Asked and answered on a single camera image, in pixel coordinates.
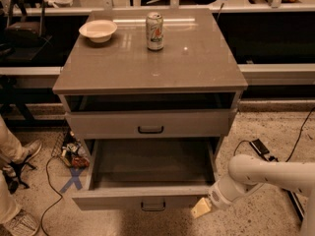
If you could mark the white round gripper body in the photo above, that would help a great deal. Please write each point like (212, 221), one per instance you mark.
(218, 194)

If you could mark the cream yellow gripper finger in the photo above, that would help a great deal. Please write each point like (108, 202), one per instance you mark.
(202, 207)

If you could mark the grey drawer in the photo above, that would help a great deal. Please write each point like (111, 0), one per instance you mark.
(148, 174)
(151, 124)

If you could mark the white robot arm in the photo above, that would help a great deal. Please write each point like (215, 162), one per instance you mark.
(246, 174)

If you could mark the black power adapter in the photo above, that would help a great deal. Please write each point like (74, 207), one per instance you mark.
(259, 147)

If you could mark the black bar on floor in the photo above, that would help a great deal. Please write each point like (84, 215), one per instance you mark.
(296, 204)

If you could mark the blue tape cross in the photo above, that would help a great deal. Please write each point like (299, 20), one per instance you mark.
(74, 179)

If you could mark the green white soda can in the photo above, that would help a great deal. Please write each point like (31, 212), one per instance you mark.
(154, 31)

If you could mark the person foot grey sneaker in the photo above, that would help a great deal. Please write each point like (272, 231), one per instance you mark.
(15, 219)

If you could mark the person leg with shoe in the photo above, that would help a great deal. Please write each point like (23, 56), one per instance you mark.
(12, 149)

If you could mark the white bowl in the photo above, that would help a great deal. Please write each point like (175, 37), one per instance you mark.
(98, 31)

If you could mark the black chair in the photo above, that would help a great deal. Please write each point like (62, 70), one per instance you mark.
(23, 39)

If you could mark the wire basket with items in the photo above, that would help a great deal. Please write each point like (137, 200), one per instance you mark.
(70, 151)

